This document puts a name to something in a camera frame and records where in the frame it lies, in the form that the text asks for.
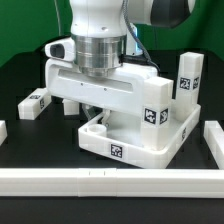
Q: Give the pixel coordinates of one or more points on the white desk top tray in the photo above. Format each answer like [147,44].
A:
[120,139]

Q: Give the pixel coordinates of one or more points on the white block left edge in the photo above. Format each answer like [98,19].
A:
[3,131]

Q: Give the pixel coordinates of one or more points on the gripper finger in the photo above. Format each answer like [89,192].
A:
[105,118]
[88,111]

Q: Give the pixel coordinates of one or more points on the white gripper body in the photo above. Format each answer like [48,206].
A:
[121,90]

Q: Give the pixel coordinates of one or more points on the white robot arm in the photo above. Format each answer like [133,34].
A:
[92,66]

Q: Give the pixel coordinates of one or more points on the white front rail fence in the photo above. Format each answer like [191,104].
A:
[112,182]

